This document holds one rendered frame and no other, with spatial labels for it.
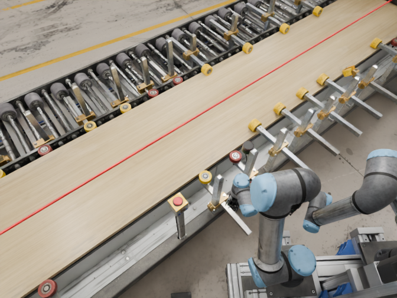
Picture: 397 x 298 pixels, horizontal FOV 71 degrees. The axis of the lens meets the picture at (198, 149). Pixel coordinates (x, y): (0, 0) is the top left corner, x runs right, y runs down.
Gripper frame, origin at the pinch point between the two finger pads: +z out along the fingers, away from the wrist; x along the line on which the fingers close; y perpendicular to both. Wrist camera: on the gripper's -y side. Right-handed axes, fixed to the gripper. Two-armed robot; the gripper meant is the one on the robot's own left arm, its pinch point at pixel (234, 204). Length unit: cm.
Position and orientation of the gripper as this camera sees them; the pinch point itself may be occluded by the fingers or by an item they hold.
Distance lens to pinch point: 163.4
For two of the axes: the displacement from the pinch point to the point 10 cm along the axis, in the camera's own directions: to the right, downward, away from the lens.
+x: 8.5, 4.4, -2.8
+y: -5.2, 7.0, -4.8
